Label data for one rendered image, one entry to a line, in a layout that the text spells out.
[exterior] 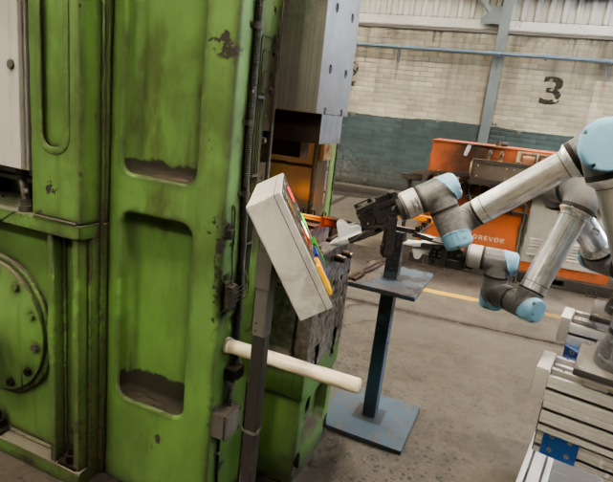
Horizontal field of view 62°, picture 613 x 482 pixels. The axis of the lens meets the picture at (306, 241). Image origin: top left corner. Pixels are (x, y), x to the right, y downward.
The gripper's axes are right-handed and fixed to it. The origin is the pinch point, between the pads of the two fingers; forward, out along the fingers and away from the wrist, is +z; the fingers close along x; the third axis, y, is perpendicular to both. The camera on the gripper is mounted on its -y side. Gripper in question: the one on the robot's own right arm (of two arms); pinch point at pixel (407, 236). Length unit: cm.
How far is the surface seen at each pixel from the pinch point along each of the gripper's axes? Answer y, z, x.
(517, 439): 100, -53, 68
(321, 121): -34.2, 30.6, -12.1
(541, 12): -230, -12, 776
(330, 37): -59, 31, -13
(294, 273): -3, 10, -71
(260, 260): 0, 24, -60
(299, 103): -39, 37, -18
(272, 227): -13, 15, -74
